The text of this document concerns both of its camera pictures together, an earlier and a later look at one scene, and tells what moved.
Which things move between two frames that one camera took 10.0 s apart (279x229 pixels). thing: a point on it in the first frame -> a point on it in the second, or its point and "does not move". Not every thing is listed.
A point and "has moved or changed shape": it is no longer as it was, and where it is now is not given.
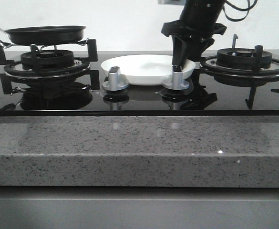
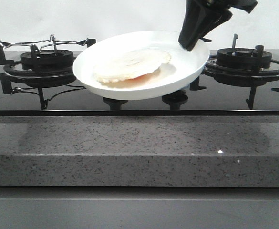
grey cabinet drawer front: [132, 207] does not move
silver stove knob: [177, 82] -> [186, 89]
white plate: [147, 69] has moved or changed shape
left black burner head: [48, 59] does not move
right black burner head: [242, 58] does not move
